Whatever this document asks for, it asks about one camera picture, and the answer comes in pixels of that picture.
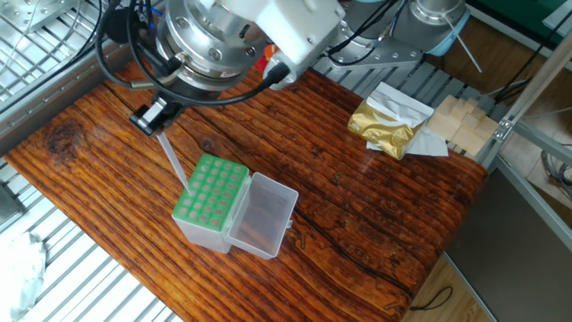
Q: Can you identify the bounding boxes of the white crumpled tissue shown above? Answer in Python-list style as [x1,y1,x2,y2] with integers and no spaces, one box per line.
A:
[0,232,48,322]

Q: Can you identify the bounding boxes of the aluminium frame profile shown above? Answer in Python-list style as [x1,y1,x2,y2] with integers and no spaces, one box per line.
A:
[475,29,572,254]

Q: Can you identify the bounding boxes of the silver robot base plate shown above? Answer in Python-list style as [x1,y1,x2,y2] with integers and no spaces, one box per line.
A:
[328,26,425,71]

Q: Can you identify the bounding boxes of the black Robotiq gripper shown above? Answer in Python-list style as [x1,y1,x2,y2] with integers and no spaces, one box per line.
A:
[129,83,225,138]

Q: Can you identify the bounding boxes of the silver perforated mounting plate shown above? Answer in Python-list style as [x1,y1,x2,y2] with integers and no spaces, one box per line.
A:
[0,0,75,35]

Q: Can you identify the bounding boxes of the clear pipette box green rack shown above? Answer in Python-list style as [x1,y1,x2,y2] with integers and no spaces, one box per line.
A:
[172,153,299,260]

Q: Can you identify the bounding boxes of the gold tissue pack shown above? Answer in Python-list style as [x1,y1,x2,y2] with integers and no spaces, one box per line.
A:
[347,81,450,161]

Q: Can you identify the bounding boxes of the thin black cord loop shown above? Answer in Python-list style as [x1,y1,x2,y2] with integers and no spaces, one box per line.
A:
[408,285,454,312]

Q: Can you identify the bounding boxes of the wood grain table mat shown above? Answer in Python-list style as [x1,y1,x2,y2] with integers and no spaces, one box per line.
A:
[3,60,489,322]

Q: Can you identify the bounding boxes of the light wooden blocks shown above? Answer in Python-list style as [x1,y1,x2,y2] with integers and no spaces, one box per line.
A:
[426,94,500,157]

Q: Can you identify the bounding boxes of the large clear pipette tip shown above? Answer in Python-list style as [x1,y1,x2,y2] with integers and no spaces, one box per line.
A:
[156,131,197,198]

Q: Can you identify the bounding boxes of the thin white cable tie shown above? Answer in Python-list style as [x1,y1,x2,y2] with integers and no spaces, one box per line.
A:
[443,15,484,74]

